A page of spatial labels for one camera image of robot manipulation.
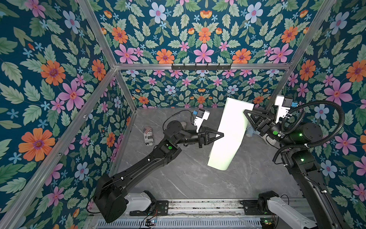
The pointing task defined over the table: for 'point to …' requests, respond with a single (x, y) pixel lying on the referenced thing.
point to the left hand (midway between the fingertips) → (222, 138)
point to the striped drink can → (148, 136)
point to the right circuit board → (268, 222)
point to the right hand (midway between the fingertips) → (247, 109)
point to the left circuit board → (150, 222)
